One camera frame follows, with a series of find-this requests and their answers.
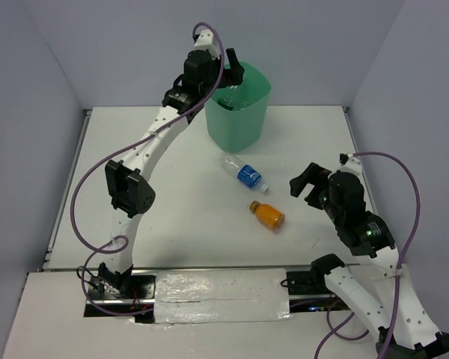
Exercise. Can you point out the blue label clear bottle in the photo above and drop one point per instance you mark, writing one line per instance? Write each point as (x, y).
(246, 104)

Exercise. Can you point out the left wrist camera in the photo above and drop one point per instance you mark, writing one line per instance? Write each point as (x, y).
(205, 41)

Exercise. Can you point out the blue label bottle white cap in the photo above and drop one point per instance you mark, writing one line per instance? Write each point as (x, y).
(243, 173)

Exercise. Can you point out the green plastic bin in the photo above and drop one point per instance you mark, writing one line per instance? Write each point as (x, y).
(234, 131)

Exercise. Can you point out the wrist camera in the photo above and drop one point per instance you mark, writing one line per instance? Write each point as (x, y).
(350, 164)
(205, 41)

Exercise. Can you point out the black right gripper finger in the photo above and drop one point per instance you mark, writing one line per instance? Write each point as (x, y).
(315, 199)
(310, 176)

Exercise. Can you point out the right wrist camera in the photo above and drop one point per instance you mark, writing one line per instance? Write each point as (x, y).
(350, 164)

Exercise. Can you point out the silver tape patch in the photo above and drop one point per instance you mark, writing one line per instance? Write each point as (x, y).
(239, 295)

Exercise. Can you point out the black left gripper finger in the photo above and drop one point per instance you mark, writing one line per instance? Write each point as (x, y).
(234, 64)
(236, 76)

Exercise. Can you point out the orange juice bottle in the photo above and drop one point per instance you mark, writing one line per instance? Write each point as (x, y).
(267, 215)

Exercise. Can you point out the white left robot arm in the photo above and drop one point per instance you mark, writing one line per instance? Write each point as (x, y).
(128, 178)

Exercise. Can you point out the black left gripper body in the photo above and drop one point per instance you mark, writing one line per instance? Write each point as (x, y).
(225, 79)

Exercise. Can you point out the green label clear bottle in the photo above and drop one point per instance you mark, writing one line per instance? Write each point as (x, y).
(230, 103)

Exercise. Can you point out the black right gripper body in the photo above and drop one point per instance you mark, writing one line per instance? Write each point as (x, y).
(330, 206)

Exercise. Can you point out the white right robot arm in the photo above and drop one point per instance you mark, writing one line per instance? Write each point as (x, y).
(394, 315)

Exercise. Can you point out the black metal base rail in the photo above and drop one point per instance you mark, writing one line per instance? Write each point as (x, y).
(305, 295)

